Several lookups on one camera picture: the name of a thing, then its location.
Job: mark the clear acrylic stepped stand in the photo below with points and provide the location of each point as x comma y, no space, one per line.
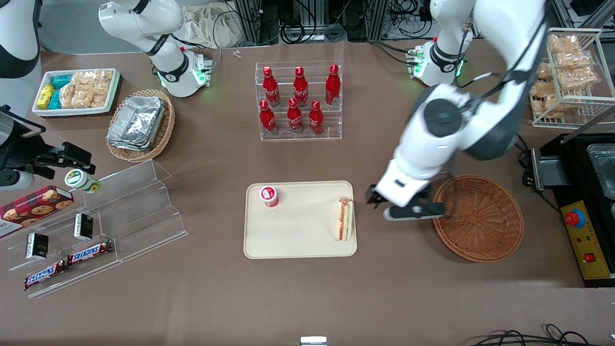
139,211

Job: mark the grey metal box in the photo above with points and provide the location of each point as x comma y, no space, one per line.
547,168

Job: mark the red strawberry yogurt cup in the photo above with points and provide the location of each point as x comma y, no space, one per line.
269,196

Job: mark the aluminium foil container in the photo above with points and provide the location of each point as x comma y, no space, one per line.
137,122

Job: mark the red emergency stop button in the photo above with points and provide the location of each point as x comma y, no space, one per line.
575,218

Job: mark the triangle sandwich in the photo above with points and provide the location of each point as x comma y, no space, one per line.
344,218

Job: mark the dark brown round wicker basket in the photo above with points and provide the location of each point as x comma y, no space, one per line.
480,221

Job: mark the light wicker basket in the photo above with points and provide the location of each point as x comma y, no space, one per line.
166,127

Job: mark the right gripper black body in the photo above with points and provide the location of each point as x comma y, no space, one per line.
20,151

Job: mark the yellow control panel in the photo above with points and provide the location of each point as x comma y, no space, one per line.
593,250

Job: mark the clear acrylic bottle rack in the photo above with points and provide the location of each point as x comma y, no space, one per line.
298,137

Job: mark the Snickers chocolate bar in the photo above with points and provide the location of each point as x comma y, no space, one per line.
44,275
90,252

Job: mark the red cola bottle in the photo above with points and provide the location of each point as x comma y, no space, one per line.
301,89
267,120
332,87
271,89
294,118
315,120

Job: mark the red plaid cookie box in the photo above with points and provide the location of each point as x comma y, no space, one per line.
33,209

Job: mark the green sunflower yogurt cup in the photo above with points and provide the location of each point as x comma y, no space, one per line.
79,180

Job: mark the small black carton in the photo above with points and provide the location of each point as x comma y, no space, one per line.
37,246
83,227

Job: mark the clear rice cracker pack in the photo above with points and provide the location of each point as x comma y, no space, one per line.
540,90
544,72
581,78
574,60
550,105
67,96
563,43
103,86
82,91

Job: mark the small white block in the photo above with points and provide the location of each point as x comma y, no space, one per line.
313,341

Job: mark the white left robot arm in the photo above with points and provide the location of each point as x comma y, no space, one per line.
509,38

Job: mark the white plastic bin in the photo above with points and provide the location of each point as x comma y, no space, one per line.
114,91

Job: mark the steel pan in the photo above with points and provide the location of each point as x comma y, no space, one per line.
605,168

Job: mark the white cloth bag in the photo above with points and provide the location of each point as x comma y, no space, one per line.
206,24

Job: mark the yellow snack packet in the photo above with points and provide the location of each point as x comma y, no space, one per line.
45,96

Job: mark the cream plastic tray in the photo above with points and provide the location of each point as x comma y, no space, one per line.
298,230

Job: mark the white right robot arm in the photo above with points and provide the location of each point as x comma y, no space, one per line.
168,67

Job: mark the black appliance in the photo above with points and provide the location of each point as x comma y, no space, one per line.
576,168

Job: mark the teal snack packet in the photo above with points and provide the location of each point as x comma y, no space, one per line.
55,100
61,81

